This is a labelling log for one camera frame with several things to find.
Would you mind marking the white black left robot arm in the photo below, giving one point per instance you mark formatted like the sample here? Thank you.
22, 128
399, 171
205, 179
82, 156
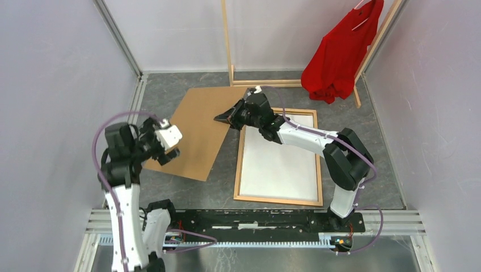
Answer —
138, 234

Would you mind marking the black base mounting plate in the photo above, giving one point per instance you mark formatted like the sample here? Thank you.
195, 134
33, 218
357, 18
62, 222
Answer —
259, 226

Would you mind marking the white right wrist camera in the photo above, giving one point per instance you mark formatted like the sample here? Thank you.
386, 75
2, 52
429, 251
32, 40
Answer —
253, 90

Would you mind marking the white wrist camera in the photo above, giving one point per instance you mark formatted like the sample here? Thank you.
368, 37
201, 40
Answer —
169, 135
253, 90

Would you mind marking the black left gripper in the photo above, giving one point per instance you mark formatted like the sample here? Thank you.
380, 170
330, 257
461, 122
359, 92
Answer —
148, 127

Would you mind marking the brown fibreboard backing board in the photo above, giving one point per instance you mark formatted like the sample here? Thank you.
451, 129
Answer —
202, 135

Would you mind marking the wooden clothes rack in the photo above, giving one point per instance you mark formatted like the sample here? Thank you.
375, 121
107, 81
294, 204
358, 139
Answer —
276, 35

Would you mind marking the red t-shirt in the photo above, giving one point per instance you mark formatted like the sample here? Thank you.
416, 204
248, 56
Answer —
330, 74

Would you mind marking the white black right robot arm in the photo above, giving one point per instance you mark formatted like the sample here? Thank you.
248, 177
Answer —
347, 159

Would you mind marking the wooden picture frame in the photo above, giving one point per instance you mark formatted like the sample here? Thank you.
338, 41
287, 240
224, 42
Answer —
278, 201

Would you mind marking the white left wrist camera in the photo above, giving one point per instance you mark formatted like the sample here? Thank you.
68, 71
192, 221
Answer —
169, 135

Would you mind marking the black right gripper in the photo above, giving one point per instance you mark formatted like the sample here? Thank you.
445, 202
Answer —
231, 117

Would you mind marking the aluminium rail frame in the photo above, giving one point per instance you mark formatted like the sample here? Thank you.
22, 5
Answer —
378, 223

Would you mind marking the white clothes hanger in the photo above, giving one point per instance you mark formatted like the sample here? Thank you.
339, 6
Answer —
366, 13

